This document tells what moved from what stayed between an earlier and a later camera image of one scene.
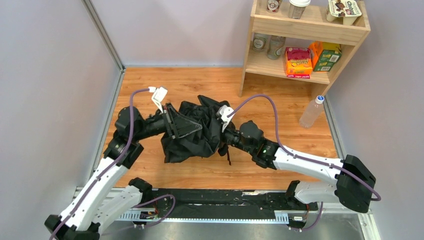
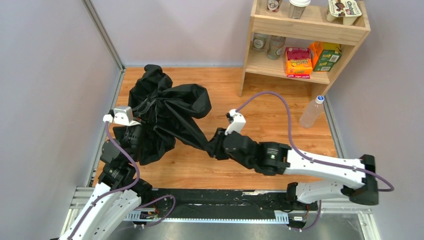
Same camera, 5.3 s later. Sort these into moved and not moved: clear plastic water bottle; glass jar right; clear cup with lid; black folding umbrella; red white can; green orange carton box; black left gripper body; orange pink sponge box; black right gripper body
Moved: black folding umbrella; black left gripper body; black right gripper body
Not moved: green orange carton box; glass jar right; clear plastic water bottle; red white can; orange pink sponge box; clear cup with lid
